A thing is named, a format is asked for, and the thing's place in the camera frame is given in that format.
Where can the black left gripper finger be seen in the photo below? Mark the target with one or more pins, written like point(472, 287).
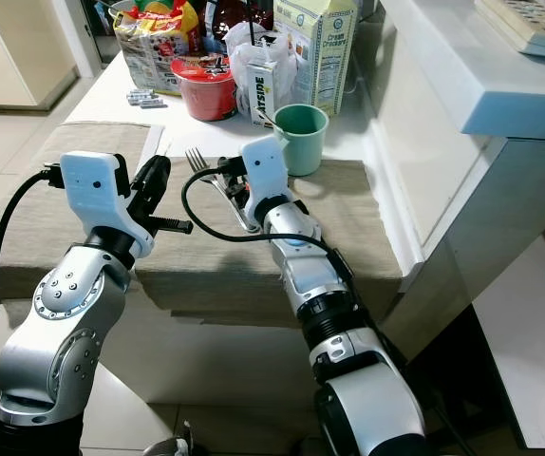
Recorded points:
point(160, 185)
point(142, 190)

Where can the silver metal fork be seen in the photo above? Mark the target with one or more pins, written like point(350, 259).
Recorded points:
point(197, 161)

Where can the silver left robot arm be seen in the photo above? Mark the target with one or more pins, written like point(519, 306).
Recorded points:
point(54, 361)

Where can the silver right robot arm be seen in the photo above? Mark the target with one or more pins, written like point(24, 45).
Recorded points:
point(377, 408)

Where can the white battery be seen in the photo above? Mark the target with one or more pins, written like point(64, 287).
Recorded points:
point(149, 103)
point(138, 96)

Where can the green mug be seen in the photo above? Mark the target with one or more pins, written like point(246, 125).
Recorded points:
point(306, 138)

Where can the red instant noodle bowl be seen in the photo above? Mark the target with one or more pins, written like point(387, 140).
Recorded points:
point(204, 95)

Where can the white Oatside drink carton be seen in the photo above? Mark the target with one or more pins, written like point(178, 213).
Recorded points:
point(263, 95)

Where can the instant noodle multipack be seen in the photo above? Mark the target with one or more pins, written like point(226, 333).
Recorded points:
point(151, 52)

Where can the white plastic bag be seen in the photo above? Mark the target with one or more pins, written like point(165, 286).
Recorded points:
point(244, 43)

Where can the glass sliding door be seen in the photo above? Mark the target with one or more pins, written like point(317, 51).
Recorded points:
point(87, 33)

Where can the cream crackers box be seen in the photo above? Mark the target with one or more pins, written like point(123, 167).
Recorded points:
point(320, 47)

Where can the steel bowl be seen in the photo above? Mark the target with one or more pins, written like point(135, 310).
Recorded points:
point(121, 8)

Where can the dark red snack pouch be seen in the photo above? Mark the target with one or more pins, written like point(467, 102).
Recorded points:
point(230, 11)

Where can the cream kitchen cabinet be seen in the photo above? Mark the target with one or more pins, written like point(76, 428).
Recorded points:
point(11, 43)

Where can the cream tray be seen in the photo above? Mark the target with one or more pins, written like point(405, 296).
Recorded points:
point(534, 21)

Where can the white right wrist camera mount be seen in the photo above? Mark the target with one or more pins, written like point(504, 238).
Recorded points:
point(263, 171)

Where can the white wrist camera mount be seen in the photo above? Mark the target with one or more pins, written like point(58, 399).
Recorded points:
point(92, 190)
point(263, 171)

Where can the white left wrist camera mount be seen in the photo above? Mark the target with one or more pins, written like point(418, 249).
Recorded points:
point(92, 190)

